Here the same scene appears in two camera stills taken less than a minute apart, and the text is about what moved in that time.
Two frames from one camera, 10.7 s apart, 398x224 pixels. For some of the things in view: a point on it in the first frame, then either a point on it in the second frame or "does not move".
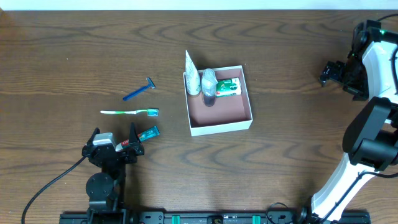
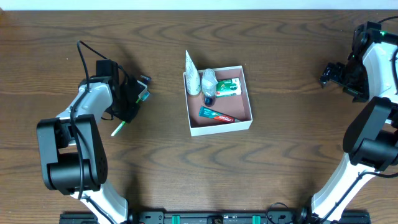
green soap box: (228, 87) does not move
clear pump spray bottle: (209, 81) does not move
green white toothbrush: (152, 112) -> (143, 96)
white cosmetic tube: (193, 84) does not move
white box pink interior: (229, 113) does not move
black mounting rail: (145, 216) does not move
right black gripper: (337, 73) does not move
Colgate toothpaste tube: (145, 135) -> (212, 114)
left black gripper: (113, 153) -> (129, 104)
